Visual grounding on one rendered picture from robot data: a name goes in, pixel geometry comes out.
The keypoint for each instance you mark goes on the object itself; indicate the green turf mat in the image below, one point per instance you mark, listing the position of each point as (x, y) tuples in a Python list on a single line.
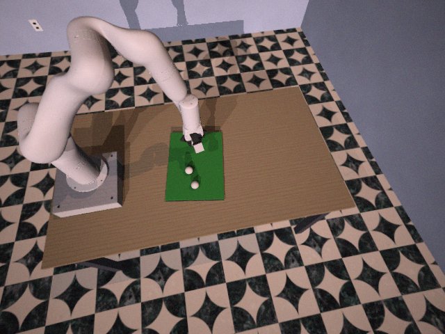
[(207, 169)]

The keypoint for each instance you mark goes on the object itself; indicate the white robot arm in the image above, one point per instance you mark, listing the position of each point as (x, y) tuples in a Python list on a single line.
[(44, 127)]

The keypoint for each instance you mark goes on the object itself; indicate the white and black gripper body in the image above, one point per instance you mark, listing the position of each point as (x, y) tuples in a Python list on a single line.
[(186, 132)]

